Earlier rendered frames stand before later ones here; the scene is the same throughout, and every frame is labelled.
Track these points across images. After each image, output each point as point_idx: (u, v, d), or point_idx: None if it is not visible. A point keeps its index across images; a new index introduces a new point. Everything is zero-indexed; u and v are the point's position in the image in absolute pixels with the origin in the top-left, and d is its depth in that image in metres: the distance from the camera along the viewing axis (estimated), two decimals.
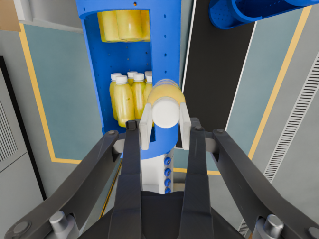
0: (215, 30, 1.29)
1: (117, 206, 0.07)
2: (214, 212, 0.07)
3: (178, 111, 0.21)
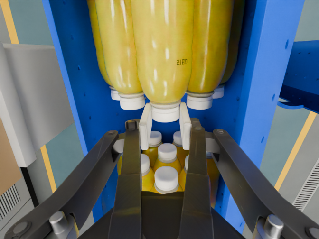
0: None
1: (117, 206, 0.07)
2: (214, 212, 0.07)
3: None
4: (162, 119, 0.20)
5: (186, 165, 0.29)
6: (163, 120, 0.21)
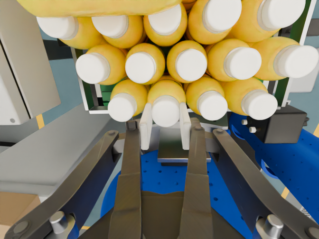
0: (235, 136, 1.28)
1: (117, 206, 0.07)
2: (214, 212, 0.07)
3: (151, 64, 0.21)
4: (162, 100, 0.21)
5: None
6: (163, 106, 0.21)
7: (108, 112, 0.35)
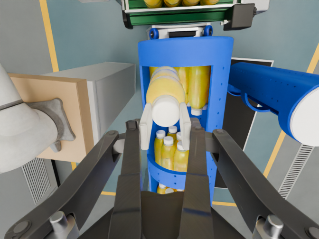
0: (228, 94, 1.50)
1: (117, 206, 0.07)
2: (214, 212, 0.07)
3: None
4: None
5: None
6: None
7: (136, 12, 0.57)
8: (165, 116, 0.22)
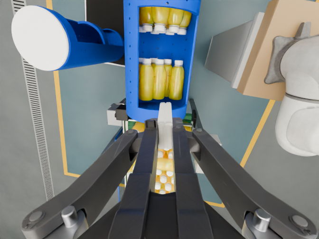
0: (117, 29, 1.50)
1: (123, 205, 0.07)
2: (214, 212, 0.07)
3: None
4: None
5: (151, 29, 0.63)
6: None
7: (185, 124, 0.92)
8: None
